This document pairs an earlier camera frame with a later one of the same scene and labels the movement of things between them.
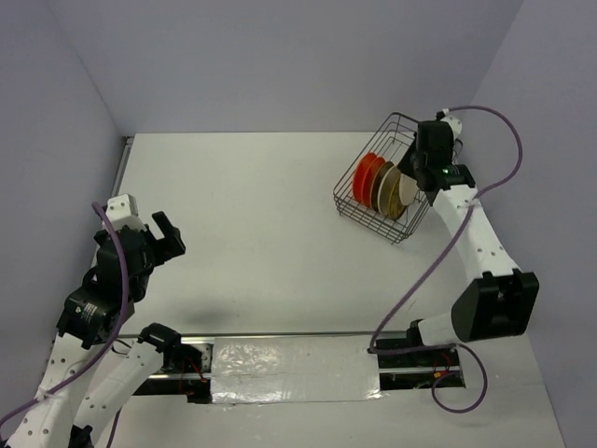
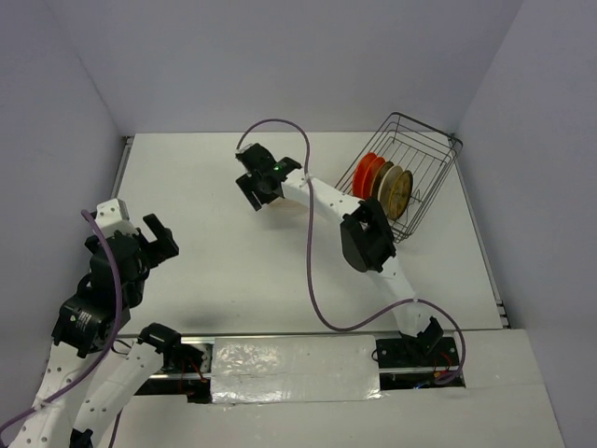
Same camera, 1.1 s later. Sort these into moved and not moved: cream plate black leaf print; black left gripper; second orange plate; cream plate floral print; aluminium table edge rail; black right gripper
Moved: black right gripper; cream plate black leaf print
Not moved: aluminium table edge rail; cream plate floral print; second orange plate; black left gripper
